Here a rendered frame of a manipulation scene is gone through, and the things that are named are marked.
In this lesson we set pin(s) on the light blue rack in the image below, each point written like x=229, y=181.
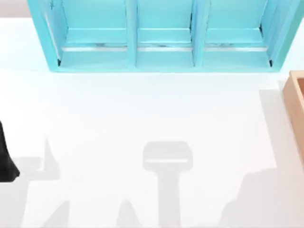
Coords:
x=164, y=59

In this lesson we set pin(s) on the shallow salmon-coloured box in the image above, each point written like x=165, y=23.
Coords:
x=293, y=99

